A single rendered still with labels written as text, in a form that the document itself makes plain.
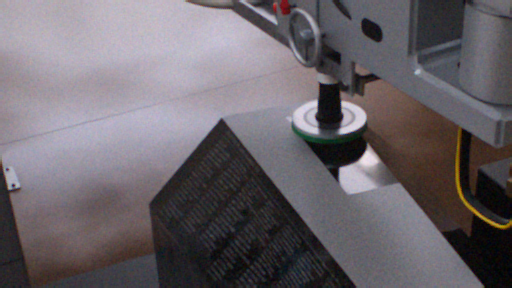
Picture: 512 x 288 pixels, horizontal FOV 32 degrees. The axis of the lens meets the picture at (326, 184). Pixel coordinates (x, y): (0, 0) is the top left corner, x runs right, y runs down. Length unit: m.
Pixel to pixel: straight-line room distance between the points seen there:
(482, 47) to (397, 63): 0.29
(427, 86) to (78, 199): 2.33
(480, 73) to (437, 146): 2.45
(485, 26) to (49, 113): 3.27
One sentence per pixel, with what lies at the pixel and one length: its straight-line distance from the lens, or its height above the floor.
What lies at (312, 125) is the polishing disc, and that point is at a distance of 2.46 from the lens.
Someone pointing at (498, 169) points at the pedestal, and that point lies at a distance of 2.65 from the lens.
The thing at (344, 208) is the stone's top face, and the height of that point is 0.87.
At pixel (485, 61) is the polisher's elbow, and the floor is 1.38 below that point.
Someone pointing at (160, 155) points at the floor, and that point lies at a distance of 4.19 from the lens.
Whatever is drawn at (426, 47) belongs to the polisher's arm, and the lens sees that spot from 1.96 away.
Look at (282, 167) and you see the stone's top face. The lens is 2.37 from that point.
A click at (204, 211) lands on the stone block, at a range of 2.48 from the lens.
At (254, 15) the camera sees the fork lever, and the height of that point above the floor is 1.14.
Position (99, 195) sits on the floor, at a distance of 3.95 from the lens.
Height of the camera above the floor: 2.10
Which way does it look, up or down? 33 degrees down
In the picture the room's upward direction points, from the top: straight up
